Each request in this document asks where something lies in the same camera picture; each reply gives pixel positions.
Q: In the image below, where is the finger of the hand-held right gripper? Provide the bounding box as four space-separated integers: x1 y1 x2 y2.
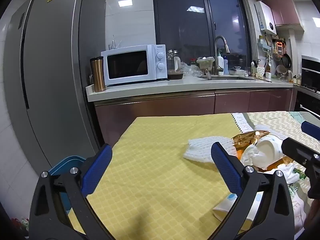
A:
281 137 320 167
301 121 320 141

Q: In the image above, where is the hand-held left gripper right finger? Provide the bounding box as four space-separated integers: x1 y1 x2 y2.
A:
211 142 295 240

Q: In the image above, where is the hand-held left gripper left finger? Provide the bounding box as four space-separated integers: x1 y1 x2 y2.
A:
29 144 113 240

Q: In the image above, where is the clear green snack wrapper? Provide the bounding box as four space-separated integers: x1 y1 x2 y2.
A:
289 167 307 182

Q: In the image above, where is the white tissue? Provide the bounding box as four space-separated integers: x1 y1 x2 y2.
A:
240 145 273 170
275 164 300 183

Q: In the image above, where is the white foam net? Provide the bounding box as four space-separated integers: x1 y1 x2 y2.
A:
183 135 237 164

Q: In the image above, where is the gold snack wrapper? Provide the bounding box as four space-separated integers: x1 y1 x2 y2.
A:
231 129 269 153

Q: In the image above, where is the blue trash bin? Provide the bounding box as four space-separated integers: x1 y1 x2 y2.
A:
48 156 87 214

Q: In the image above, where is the white paper cup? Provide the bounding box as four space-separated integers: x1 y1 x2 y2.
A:
256 135 285 166

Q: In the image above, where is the beige patterned tablecloth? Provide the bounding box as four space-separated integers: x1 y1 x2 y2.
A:
231 110 320 240

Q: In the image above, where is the blue printed paper cup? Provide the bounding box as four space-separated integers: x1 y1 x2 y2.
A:
212 192 265 223

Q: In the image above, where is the black built-in oven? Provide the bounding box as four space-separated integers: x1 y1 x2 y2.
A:
292 55 320 117

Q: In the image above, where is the yellow checked tablecloth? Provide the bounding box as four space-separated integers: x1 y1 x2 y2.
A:
67 112 265 240

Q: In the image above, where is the black frying pan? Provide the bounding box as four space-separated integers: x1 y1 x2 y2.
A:
282 53 292 69

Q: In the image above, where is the kitchen counter cabinet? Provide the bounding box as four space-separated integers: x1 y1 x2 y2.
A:
86 76 294 145

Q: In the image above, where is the bronze thermos flask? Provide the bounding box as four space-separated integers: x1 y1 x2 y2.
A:
89 57 107 92

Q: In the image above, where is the light blue utensil rack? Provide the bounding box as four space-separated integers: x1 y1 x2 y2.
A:
259 36 272 53

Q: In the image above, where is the white soap bottle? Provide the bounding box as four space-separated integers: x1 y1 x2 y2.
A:
216 51 225 75

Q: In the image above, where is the grey refrigerator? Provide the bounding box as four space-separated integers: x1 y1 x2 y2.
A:
4 0 107 178

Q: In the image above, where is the white microwave oven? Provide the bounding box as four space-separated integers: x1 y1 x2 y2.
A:
101 44 168 87

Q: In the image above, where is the steel kitchen faucet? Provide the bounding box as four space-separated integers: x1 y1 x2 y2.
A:
205 35 230 79

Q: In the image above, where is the white water heater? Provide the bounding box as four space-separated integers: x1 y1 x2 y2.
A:
254 1 277 35

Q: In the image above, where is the dark kitchen window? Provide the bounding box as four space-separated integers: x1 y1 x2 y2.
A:
152 0 252 77

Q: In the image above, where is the pink wall cabinet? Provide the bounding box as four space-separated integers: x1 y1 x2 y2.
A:
262 0 305 32

